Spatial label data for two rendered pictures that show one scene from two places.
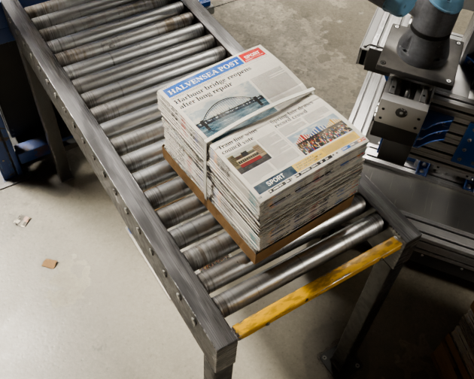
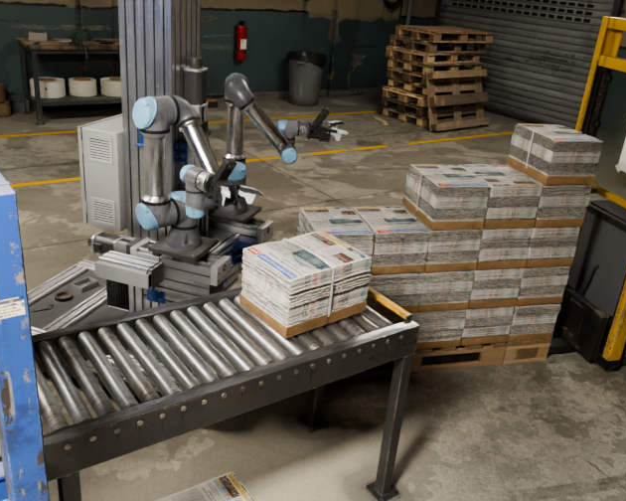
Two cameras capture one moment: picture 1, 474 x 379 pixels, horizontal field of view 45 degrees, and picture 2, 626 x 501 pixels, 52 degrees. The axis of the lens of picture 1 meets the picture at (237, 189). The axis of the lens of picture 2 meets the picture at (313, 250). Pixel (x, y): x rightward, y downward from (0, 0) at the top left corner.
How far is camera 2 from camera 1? 2.27 m
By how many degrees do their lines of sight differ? 73
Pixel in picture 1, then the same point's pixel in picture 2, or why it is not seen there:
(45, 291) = not seen: outside the picture
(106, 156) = (285, 364)
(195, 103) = (302, 268)
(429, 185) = not seen: hidden behind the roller
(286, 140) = (328, 248)
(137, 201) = (325, 350)
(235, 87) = (286, 257)
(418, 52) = (196, 237)
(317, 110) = (302, 239)
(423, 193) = not seen: hidden behind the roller
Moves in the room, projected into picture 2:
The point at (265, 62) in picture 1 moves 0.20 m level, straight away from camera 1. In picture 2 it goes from (262, 248) to (207, 242)
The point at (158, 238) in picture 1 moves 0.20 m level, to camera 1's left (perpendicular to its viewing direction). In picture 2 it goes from (354, 342) to (357, 376)
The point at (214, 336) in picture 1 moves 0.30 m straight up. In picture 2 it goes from (411, 325) to (423, 250)
